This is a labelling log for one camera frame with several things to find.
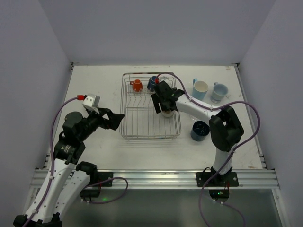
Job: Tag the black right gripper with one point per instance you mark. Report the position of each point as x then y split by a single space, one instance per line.
162 100

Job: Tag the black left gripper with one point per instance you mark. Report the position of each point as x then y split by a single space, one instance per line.
103 117

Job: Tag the cream brown cup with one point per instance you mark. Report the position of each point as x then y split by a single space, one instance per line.
167 114

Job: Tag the light blue faceted mug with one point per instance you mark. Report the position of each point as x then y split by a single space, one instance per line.
200 89

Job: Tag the dark blue mug front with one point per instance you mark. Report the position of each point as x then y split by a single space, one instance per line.
199 131

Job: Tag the pale blue white cup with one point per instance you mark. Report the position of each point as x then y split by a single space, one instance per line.
219 92

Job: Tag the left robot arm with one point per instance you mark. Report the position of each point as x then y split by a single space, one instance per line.
67 177

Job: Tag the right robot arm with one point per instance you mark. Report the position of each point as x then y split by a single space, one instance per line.
225 127

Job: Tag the clear glass rear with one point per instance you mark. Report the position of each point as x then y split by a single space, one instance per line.
166 79

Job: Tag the dark blue cup rear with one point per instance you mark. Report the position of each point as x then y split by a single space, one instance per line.
151 83

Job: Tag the orange cup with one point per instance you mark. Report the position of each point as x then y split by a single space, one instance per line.
137 85

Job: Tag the left black controller box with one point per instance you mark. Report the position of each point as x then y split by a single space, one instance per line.
88 194

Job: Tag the black controller box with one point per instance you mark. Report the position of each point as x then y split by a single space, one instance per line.
219 195
88 194

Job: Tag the right black controller box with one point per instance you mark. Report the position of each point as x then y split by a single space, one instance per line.
219 195

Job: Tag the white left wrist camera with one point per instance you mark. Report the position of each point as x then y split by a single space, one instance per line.
91 102

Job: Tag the wire dish rack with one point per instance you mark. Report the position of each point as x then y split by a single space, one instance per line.
141 120

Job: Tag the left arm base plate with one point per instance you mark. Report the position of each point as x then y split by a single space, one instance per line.
102 176

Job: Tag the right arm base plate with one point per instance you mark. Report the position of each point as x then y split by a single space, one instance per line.
215 178

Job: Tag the aluminium mounting rail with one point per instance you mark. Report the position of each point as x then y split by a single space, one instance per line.
190 180

